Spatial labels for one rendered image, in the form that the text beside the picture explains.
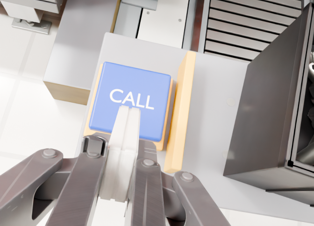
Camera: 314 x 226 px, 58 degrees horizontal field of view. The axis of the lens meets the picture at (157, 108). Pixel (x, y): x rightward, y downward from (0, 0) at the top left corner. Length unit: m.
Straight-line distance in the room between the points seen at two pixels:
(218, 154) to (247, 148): 0.05
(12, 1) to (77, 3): 0.15
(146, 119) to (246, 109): 0.10
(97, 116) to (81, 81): 0.39
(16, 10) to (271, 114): 0.69
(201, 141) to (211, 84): 0.07
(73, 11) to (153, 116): 0.52
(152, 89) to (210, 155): 0.09
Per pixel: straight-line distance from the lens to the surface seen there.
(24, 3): 0.78
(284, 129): 0.22
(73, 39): 0.71
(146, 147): 0.16
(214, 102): 0.32
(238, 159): 0.28
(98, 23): 0.73
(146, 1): 0.83
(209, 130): 0.31
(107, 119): 0.27
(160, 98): 0.28
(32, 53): 0.86
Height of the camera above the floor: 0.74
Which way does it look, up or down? 71 degrees down
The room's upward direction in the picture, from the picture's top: 28 degrees clockwise
